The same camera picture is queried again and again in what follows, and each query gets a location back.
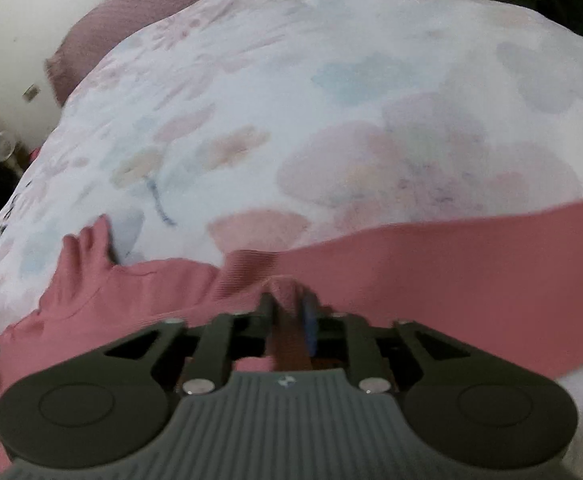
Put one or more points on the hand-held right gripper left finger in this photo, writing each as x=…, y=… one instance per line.
x=266, y=311

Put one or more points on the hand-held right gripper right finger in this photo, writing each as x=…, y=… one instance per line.
x=309, y=321

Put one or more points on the pink ribbed garment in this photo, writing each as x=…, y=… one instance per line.
x=421, y=270

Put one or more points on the floral white blanket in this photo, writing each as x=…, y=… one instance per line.
x=271, y=110

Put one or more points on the clear glass object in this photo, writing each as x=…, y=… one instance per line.
x=2, y=146

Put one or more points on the mauve textured pillow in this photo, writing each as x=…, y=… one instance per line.
x=121, y=25

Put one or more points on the small wall plate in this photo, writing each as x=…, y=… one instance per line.
x=31, y=92

